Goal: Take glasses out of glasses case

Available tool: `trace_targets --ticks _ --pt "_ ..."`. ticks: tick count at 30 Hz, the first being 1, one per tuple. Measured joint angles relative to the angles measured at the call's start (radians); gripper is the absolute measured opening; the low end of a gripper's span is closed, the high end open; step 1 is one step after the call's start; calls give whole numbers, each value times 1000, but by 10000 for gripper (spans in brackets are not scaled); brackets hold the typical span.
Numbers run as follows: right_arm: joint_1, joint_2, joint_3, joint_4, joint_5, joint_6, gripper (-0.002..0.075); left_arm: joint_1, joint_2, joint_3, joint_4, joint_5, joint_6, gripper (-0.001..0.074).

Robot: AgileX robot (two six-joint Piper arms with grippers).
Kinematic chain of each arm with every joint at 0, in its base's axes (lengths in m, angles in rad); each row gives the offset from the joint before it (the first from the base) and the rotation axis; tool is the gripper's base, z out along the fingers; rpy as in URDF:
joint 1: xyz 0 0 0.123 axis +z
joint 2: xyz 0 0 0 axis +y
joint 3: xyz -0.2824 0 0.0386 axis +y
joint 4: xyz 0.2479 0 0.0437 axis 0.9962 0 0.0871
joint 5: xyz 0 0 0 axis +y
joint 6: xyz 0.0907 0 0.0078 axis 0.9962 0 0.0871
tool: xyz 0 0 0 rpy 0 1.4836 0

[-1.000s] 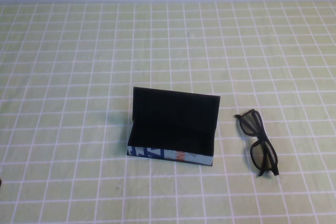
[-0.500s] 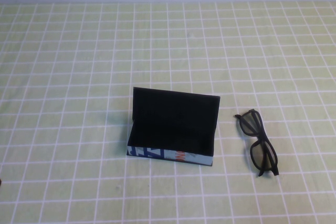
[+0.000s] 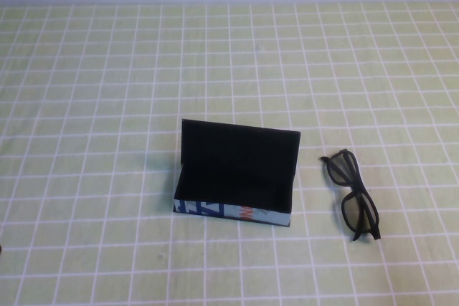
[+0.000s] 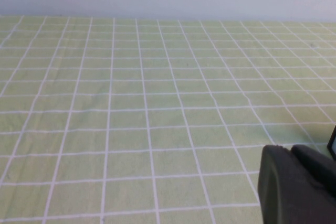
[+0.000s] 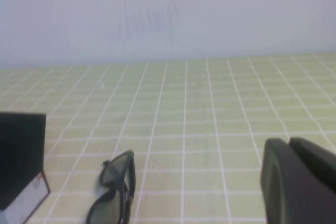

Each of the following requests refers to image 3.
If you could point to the black printed glasses case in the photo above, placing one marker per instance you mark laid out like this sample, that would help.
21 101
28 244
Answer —
233 162

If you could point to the black framed glasses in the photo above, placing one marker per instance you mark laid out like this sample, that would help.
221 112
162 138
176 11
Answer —
369 205

